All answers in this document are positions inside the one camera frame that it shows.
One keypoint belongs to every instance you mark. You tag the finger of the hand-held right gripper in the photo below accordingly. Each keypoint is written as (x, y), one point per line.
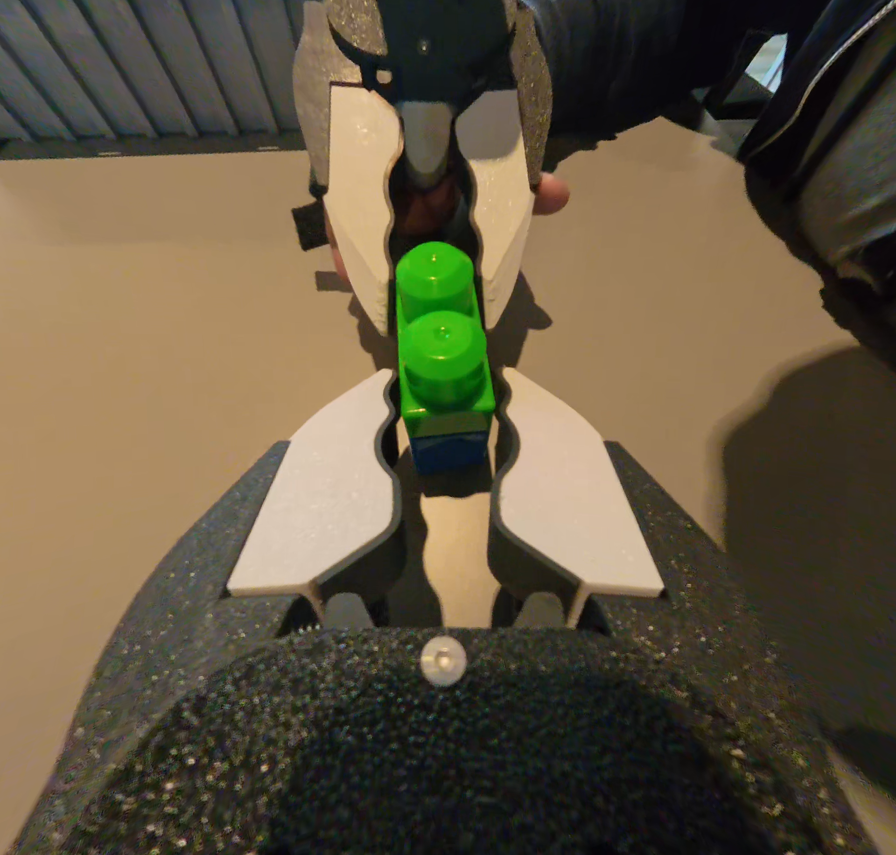
(357, 190)
(504, 190)

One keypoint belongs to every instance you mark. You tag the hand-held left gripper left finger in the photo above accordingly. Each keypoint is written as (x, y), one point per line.
(315, 505)

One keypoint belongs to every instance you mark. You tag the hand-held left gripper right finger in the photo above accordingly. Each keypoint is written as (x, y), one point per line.
(581, 505)

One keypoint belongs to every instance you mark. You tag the blue single-stud mega block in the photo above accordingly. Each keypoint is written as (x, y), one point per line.
(448, 456)

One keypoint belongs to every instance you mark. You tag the green two-stud mega block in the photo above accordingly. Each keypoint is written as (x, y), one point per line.
(437, 351)

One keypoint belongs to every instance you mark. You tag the person's right forearm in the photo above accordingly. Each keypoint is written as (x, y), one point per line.
(630, 50)

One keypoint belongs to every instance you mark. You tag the person's right hand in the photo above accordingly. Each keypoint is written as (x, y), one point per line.
(553, 193)

